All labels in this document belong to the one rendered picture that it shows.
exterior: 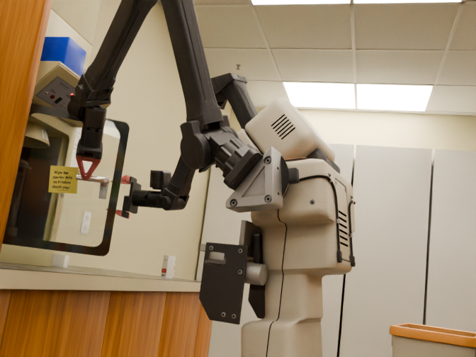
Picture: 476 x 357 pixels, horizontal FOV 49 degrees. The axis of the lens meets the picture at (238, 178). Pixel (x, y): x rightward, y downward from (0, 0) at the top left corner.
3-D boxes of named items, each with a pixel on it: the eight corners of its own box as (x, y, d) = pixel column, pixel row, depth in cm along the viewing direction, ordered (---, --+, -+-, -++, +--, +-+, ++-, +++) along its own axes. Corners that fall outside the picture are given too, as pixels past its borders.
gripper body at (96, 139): (76, 154, 137) (80, 127, 135) (78, 144, 146) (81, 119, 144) (101, 159, 139) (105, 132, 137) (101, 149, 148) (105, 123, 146)
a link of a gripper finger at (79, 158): (71, 181, 141) (76, 148, 138) (73, 173, 147) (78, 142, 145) (97, 185, 143) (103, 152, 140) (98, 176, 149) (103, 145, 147)
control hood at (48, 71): (17, 93, 146) (24, 59, 148) (77, 127, 177) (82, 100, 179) (53, 94, 143) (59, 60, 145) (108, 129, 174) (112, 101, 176)
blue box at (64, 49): (33, 64, 151) (39, 36, 153) (53, 78, 161) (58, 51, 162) (64, 65, 149) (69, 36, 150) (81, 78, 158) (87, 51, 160)
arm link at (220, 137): (224, 149, 101) (244, 144, 105) (193, 120, 106) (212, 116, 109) (212, 185, 106) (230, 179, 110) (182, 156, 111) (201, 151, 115)
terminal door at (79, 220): (-7, 242, 140) (22, 101, 147) (108, 257, 148) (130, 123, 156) (-8, 242, 139) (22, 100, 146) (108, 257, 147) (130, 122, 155)
